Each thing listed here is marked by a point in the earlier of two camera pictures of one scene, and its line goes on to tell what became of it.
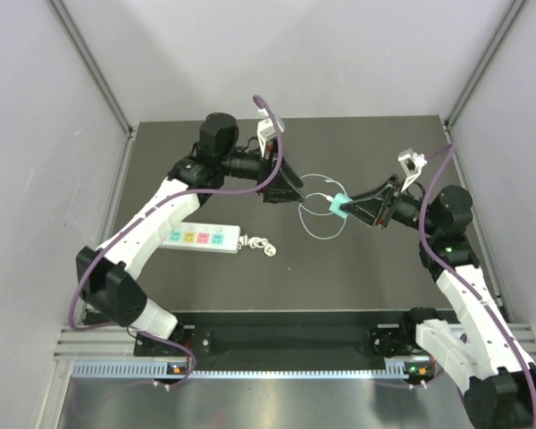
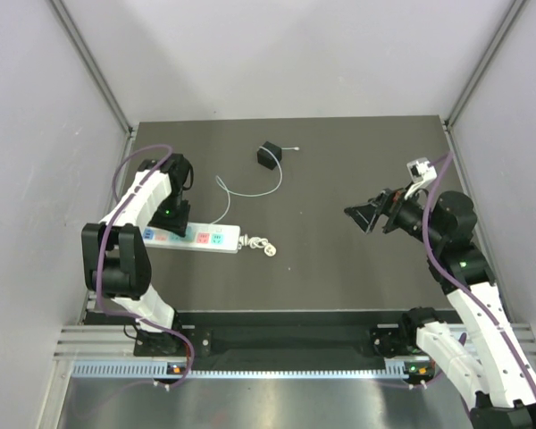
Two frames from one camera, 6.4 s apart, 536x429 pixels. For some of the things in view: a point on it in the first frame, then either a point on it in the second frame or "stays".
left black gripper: x=280 y=189 → x=176 y=225
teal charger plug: x=335 y=206 → x=190 y=232
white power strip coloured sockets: x=204 y=237 stays
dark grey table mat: x=325 y=259 stays
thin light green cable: x=325 y=214 → x=252 y=195
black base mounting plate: x=286 y=334 stays
